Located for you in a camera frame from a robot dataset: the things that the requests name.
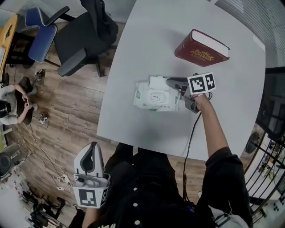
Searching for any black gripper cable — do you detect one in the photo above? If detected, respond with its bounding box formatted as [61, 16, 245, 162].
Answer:
[182, 110, 203, 202]

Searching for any black office chair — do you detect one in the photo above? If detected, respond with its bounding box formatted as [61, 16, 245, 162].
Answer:
[54, 0, 120, 77]

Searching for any person's black clothing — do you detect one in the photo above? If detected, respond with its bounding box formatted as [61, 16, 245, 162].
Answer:
[74, 142, 254, 228]

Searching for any red hardcover book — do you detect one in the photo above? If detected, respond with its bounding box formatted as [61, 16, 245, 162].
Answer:
[174, 28, 231, 68]

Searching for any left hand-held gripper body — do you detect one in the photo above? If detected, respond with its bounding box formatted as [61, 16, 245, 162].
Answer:
[73, 172, 111, 209]

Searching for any blue padded chair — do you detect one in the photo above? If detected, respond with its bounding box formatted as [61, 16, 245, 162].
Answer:
[24, 6, 77, 68]

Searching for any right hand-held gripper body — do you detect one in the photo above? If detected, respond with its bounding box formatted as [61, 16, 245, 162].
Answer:
[175, 71, 217, 114]

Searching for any person's right forearm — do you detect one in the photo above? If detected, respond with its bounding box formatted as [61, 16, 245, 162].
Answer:
[192, 94, 232, 161]

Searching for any black round stool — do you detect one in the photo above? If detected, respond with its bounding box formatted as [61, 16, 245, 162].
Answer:
[0, 152, 13, 177]

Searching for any white power strip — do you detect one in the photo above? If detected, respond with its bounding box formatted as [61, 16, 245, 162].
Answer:
[53, 174, 74, 191]

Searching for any black metal railing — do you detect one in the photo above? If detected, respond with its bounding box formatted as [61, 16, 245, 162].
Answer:
[244, 133, 285, 220]

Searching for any person's left forearm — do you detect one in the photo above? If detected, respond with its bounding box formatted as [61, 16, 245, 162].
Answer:
[81, 207, 108, 228]

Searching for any white wet wipes pack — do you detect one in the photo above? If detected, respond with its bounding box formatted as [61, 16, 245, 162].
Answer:
[133, 75, 186, 113]

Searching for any white floor cable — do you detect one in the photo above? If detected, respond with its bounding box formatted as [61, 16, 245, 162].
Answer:
[21, 122, 67, 181]

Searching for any yellow wooden desk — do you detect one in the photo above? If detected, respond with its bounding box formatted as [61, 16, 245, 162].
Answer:
[0, 14, 19, 77]

